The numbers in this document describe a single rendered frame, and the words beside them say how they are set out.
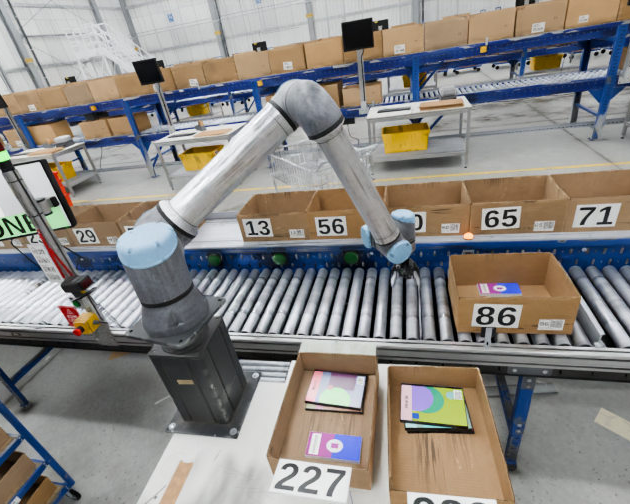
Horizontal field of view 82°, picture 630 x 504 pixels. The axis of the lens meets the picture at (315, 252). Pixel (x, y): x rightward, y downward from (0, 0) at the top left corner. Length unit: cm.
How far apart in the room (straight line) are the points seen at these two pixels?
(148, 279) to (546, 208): 161
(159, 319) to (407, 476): 79
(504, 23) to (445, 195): 441
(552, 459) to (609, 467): 22
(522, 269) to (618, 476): 99
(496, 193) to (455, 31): 428
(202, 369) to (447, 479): 73
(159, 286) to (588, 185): 197
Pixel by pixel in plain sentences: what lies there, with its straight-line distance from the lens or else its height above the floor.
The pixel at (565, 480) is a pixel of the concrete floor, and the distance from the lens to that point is 215.
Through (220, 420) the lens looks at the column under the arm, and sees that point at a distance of 135.
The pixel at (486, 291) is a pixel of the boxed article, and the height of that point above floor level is 77.
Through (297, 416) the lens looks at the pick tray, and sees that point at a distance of 130.
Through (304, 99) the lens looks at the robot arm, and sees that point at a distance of 105.
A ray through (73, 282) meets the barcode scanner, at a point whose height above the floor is 109.
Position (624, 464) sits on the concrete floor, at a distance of 229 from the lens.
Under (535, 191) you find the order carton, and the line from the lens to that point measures 217.
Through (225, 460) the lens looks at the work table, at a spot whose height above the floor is 75.
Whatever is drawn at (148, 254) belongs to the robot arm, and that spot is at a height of 140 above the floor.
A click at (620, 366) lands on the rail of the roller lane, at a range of 165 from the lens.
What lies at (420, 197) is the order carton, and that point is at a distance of 208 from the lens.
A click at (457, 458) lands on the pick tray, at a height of 76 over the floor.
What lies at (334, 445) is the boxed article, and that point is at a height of 77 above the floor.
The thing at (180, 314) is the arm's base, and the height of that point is 121.
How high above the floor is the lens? 180
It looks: 30 degrees down
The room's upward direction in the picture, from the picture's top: 10 degrees counter-clockwise
